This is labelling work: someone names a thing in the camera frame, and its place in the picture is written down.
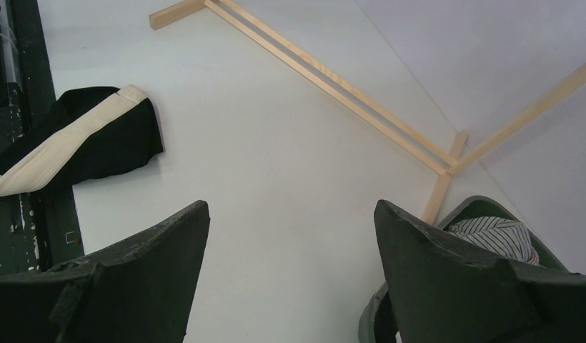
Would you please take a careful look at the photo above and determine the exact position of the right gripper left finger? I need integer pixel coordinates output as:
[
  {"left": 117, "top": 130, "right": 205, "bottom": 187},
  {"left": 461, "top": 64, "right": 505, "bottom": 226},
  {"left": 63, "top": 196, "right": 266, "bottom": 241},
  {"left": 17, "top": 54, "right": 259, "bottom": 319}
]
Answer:
[{"left": 0, "top": 200, "right": 210, "bottom": 342}]

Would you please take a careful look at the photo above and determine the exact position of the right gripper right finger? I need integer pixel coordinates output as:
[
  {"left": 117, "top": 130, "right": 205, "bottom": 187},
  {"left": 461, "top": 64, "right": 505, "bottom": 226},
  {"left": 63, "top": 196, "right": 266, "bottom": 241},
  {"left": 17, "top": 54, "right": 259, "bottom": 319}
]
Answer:
[{"left": 374, "top": 200, "right": 586, "bottom": 342}]

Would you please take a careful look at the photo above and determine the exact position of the grey striped underwear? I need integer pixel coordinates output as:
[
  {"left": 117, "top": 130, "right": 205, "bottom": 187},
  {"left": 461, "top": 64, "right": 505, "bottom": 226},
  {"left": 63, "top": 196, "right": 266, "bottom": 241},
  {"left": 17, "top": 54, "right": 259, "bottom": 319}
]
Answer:
[{"left": 447, "top": 217, "right": 540, "bottom": 265}]

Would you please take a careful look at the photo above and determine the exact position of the black underwear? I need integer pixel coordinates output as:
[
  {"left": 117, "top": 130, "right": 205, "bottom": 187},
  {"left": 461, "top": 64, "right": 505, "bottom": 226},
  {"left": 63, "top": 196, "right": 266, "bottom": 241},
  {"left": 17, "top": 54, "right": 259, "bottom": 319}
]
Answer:
[{"left": 0, "top": 85, "right": 164, "bottom": 197}]

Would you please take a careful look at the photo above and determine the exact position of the dark green laundry basket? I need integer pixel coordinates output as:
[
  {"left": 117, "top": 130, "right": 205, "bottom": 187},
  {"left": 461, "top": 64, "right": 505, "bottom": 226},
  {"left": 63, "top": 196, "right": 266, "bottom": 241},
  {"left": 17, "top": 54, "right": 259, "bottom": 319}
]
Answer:
[{"left": 357, "top": 195, "right": 567, "bottom": 342}]

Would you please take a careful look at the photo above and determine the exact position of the wooden clothes rack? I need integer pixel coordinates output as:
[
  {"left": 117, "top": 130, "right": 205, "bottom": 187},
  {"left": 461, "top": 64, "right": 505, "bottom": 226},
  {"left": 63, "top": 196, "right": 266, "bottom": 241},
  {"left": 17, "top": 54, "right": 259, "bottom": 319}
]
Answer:
[{"left": 149, "top": 1, "right": 586, "bottom": 224}]

